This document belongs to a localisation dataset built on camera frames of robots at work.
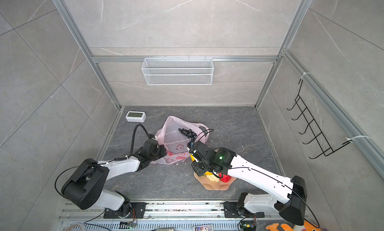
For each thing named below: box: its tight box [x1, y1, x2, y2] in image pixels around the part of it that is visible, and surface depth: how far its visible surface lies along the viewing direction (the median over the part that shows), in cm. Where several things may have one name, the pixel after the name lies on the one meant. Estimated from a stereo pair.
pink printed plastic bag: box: [151, 116, 210, 165], surface depth 94 cm
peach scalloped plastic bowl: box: [193, 171, 237, 191], surface depth 80 cm
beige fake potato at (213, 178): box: [205, 174, 220, 183], surface depth 80 cm
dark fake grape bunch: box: [178, 128, 197, 142], surface depth 100 cm
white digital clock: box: [125, 111, 147, 123], surface depth 110 cm
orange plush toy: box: [265, 220, 322, 231], surface depth 67 cm
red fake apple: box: [218, 172, 232, 183], surface depth 79 cm
